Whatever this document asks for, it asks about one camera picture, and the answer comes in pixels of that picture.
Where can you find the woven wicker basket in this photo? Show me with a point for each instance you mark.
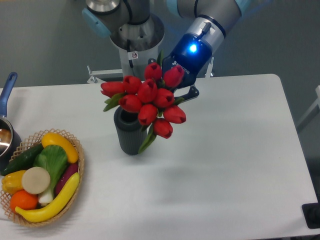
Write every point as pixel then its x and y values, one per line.
pixel 24 145

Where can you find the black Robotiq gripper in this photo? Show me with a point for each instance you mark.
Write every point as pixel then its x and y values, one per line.
pixel 191 54

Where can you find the purple sweet potato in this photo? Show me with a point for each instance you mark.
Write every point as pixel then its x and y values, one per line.
pixel 70 170

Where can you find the beige round disc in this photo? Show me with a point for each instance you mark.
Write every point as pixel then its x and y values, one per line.
pixel 35 180

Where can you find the yellow banana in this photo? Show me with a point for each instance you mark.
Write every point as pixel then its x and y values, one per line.
pixel 56 206

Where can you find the green bok choy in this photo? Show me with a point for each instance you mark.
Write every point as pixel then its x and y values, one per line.
pixel 53 159

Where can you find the yellow squash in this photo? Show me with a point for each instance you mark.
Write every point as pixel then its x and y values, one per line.
pixel 53 138

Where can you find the orange fruit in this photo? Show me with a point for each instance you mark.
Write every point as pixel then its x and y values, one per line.
pixel 23 200

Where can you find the dark grey ribbed vase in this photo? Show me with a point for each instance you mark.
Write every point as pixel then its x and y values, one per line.
pixel 129 131

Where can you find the yellow bell pepper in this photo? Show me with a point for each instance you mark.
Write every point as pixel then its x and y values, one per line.
pixel 12 182

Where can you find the black device at edge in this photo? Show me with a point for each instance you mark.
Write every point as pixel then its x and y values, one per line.
pixel 311 212

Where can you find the green cucumber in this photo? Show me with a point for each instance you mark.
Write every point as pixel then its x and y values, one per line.
pixel 23 161

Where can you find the white furniture at right edge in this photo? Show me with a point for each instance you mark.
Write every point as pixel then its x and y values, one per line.
pixel 312 111

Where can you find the blue handled saucepan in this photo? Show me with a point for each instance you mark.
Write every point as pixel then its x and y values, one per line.
pixel 9 138

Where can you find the red tulip bouquet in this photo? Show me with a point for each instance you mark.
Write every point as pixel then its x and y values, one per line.
pixel 152 99

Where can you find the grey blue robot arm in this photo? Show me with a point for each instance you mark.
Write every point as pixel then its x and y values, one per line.
pixel 137 33

